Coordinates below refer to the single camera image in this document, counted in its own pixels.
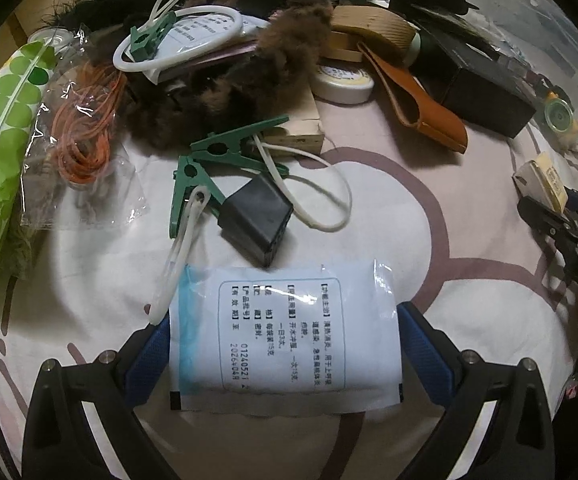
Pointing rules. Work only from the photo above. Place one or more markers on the green round toy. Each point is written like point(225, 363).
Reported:
point(559, 112)

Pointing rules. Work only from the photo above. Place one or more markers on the small black adapter block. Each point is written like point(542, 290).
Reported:
point(256, 217)

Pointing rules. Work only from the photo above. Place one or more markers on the brown leather case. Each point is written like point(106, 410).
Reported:
point(429, 115)

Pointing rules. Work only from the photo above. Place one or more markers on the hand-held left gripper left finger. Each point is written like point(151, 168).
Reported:
point(145, 355)

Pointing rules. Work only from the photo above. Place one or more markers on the beige ribbed sleeve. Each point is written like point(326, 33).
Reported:
point(379, 22)

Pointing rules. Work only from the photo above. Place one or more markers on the black feathery fur piece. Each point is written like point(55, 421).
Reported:
point(99, 10)

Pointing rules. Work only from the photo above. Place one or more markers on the small yellow box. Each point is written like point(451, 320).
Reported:
point(544, 180)

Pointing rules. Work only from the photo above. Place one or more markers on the white round tape roll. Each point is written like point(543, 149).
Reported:
point(344, 82)

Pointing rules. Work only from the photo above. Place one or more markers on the white printed sachet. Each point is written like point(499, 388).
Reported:
point(284, 330)

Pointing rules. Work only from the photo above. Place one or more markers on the silver round lid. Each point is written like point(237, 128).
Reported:
point(51, 37)

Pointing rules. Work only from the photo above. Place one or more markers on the white printed card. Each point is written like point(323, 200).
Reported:
point(204, 27)

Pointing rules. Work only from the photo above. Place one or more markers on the brown fur piece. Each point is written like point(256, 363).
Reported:
point(229, 90)

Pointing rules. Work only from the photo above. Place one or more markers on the black cardboard box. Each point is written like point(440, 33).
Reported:
point(484, 90)

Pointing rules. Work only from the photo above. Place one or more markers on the pink patterned packet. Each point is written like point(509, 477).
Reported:
point(229, 55)

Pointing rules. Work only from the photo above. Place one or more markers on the wooden block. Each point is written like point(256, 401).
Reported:
point(303, 130)

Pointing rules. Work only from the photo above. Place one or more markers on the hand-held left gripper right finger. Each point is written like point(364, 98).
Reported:
point(425, 347)

